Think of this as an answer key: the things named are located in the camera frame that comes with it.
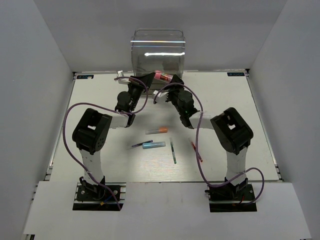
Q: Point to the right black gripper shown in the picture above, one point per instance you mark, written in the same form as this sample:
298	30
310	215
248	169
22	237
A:
173	90

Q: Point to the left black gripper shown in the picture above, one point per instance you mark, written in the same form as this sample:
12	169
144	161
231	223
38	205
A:
147	78

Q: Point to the pink capped marker tube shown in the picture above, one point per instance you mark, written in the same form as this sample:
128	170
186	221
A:
161	76

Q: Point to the purple pen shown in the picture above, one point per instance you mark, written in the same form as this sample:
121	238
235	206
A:
138	144

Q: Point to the blue capped highlighter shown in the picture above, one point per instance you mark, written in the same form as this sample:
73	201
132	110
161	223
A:
151	145

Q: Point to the green pen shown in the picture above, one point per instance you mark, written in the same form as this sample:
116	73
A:
172	150

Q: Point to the red pen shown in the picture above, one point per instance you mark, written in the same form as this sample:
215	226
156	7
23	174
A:
195	149

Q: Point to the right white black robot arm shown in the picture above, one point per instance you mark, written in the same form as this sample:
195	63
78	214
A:
232	131

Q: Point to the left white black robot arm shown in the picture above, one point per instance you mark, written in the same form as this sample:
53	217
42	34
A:
91	132

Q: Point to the clear acrylic drawer organizer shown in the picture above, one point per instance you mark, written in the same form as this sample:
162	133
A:
159	50

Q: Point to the orange capped highlighter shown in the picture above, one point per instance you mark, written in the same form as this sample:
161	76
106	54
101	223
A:
158	130

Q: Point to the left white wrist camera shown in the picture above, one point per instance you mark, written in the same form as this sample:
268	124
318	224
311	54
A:
121	79

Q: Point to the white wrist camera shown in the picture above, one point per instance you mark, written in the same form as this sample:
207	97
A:
121	79
160	97

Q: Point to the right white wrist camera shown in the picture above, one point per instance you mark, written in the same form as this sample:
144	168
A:
160	97

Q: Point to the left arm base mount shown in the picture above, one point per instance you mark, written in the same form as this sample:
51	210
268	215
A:
97	198

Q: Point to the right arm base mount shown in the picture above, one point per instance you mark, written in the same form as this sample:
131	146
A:
232	198

